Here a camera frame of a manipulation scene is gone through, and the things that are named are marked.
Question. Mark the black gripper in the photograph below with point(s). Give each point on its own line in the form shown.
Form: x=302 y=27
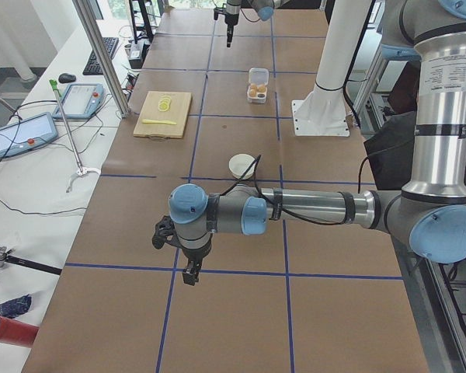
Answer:
x=194 y=255
x=230 y=16

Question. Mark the clear plastic egg box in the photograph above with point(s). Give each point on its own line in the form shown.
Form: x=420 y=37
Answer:
x=257 y=85

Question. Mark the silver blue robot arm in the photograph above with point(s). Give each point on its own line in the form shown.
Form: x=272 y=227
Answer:
x=232 y=8
x=428 y=214

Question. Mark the wooden cutting board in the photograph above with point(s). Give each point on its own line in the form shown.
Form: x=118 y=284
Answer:
x=178 y=112

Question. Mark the white bowl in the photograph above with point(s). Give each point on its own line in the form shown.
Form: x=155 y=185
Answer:
x=242 y=166

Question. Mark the yellow plastic knife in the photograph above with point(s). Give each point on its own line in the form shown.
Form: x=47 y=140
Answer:
x=162 y=122

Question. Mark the long reacher grabber tool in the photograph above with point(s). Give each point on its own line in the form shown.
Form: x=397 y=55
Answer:
x=81 y=169

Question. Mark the far teach pendant tablet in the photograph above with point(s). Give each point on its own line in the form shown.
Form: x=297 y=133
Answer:
x=81 y=101

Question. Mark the teach pendant tablet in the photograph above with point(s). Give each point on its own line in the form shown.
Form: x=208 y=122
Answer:
x=27 y=135
x=81 y=101

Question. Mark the black computer mouse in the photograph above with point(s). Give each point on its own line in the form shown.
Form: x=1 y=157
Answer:
x=65 y=78

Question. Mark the black tripod rod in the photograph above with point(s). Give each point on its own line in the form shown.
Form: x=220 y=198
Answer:
x=7 y=257

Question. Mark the red cylinder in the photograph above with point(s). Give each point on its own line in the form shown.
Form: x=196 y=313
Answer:
x=17 y=333

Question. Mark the seated person dark jacket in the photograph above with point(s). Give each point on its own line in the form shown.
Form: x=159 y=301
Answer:
x=391 y=148

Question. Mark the near teach pendant tablet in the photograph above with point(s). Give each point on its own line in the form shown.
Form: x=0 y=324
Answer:
x=27 y=135

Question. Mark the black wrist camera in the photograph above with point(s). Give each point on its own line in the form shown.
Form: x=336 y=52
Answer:
x=165 y=233
x=219 y=11

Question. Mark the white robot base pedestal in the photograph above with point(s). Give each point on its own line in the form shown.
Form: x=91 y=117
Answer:
x=322 y=113

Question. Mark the aluminium frame post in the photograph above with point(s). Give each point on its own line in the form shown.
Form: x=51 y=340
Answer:
x=88 y=21

